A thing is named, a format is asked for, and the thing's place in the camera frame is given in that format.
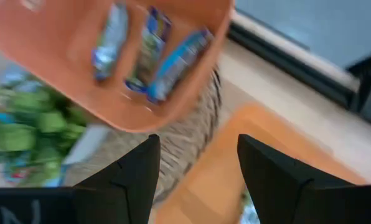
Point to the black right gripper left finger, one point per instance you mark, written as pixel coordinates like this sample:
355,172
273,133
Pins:
129,186

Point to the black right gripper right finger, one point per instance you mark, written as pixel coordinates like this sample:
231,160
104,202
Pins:
279,189

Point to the blue orange granola bar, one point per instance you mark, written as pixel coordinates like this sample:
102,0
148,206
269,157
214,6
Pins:
176,67

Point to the silvery blue granola bar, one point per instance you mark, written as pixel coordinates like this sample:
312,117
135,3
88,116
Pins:
110,43

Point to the translucent orange plastic bin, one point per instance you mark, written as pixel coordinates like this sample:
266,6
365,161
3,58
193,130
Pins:
210,174

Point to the round woven placemat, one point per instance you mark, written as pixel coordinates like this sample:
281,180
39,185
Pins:
185,140

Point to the green plant in white pot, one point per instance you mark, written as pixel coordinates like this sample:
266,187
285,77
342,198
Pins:
33,133

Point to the terracotta plastic basket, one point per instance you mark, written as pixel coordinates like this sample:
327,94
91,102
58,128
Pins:
58,62

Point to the black table frame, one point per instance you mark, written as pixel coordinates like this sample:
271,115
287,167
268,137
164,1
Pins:
366,84

